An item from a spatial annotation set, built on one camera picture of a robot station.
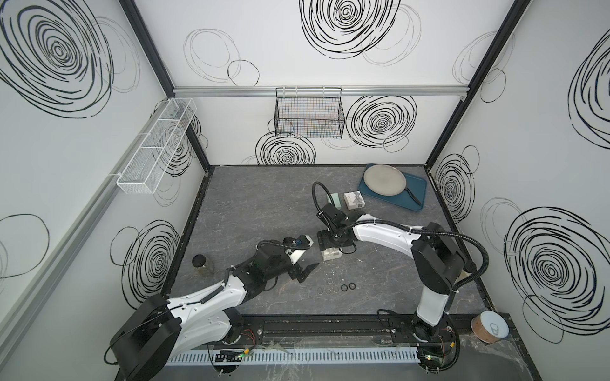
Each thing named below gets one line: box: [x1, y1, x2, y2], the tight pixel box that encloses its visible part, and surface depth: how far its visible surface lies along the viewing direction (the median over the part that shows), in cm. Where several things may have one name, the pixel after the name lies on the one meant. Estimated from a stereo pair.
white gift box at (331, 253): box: [320, 247, 344, 262], surface depth 86 cm
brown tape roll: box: [471, 310, 510, 344], surface depth 72 cm
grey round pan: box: [362, 164, 422, 206], surface depth 115 cm
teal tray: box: [358, 162, 427, 212], surface depth 110 cm
